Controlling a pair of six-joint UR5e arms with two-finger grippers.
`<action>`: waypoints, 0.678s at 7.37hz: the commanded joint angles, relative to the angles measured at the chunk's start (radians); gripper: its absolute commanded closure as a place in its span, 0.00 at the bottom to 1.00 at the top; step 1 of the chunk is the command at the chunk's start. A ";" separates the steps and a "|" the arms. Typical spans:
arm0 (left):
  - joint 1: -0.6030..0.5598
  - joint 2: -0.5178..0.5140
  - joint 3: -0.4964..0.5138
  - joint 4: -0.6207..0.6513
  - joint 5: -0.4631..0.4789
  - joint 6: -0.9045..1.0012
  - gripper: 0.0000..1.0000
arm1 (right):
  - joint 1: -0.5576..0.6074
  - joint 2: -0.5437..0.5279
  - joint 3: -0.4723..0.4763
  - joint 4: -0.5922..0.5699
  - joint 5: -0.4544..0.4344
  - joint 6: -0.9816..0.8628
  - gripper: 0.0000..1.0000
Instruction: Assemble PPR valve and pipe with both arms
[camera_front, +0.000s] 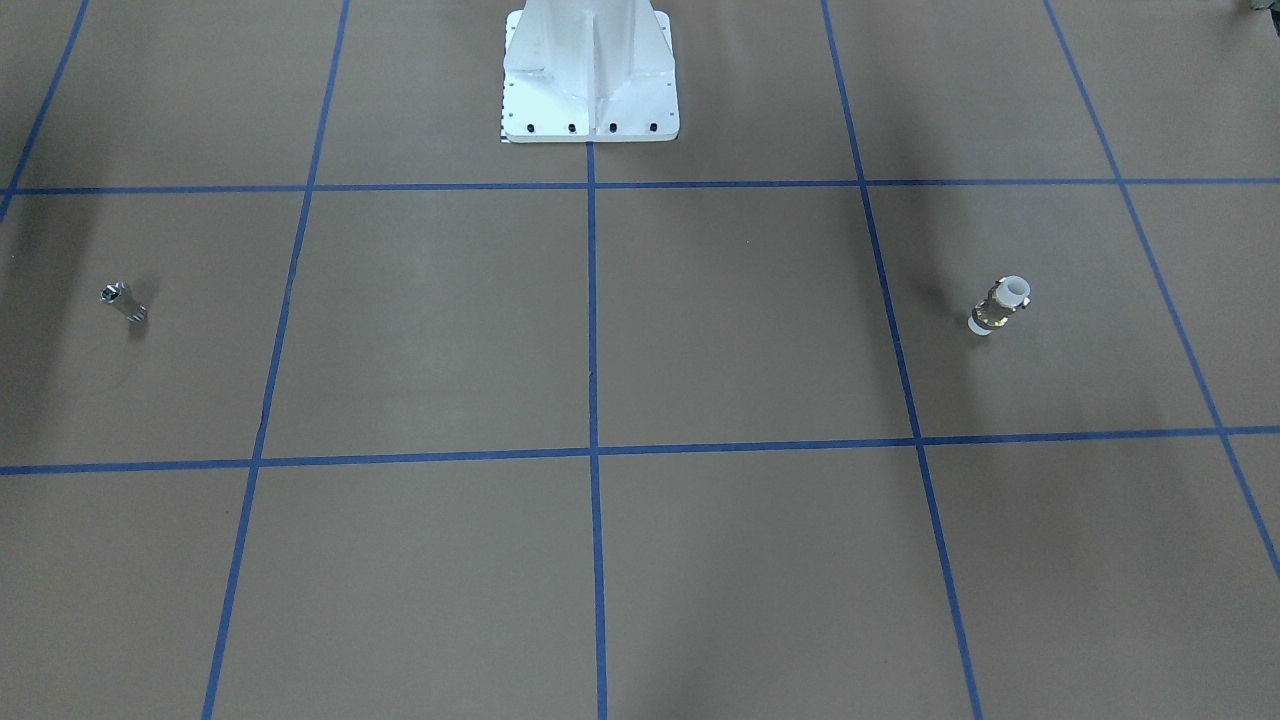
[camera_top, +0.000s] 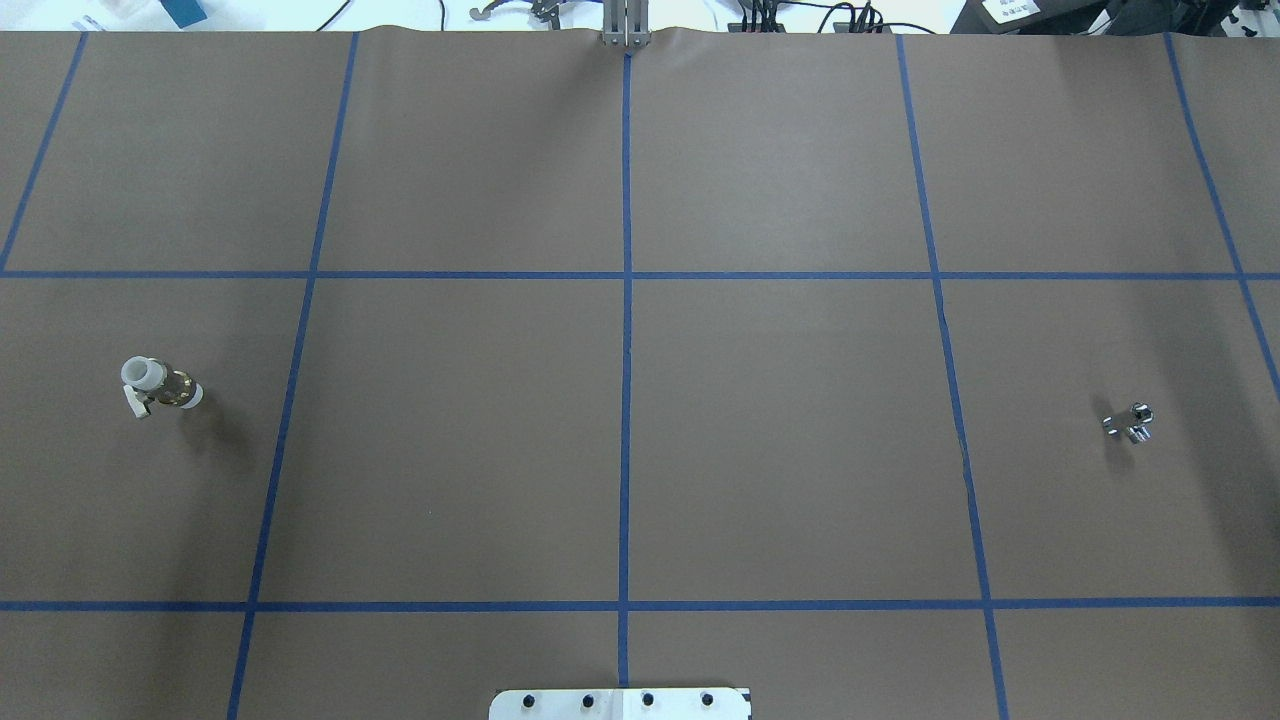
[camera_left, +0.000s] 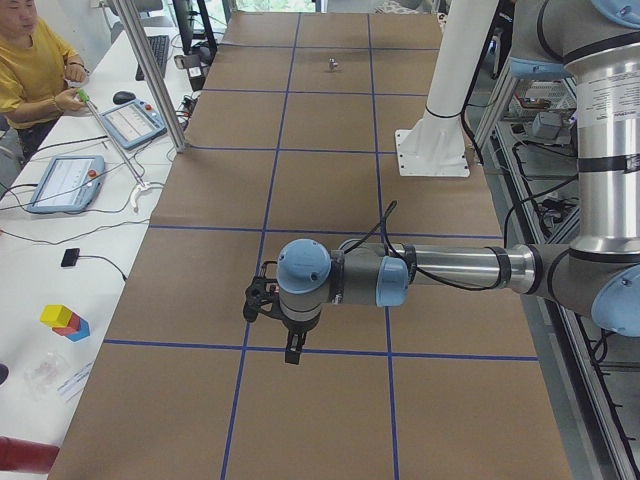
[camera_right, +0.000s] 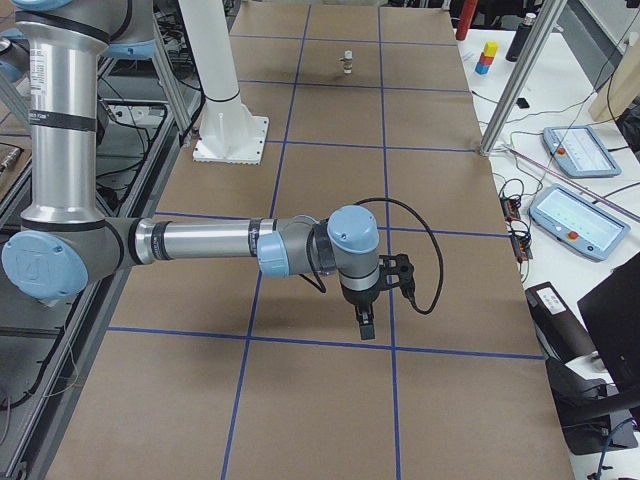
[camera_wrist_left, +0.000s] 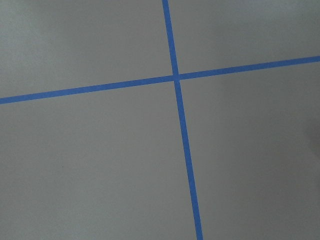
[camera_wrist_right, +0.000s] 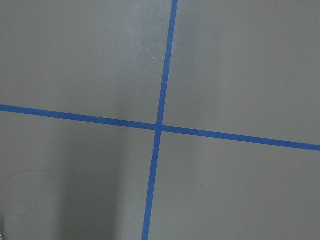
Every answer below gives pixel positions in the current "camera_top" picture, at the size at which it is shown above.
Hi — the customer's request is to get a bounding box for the chrome metal pipe fitting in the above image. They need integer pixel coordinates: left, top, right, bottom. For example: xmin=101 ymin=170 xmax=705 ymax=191
xmin=1100 ymin=402 xmax=1155 ymax=445

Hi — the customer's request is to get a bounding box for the brown paper table cover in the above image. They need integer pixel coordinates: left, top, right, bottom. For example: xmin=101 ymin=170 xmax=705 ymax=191
xmin=3 ymin=27 xmax=1277 ymax=719

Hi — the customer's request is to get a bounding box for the aluminium frame post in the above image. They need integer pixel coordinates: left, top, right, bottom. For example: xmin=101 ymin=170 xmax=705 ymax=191
xmin=600 ymin=0 xmax=652 ymax=51

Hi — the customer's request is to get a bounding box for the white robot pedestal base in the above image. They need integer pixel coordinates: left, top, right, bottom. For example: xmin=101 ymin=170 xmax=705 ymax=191
xmin=488 ymin=687 xmax=753 ymax=719

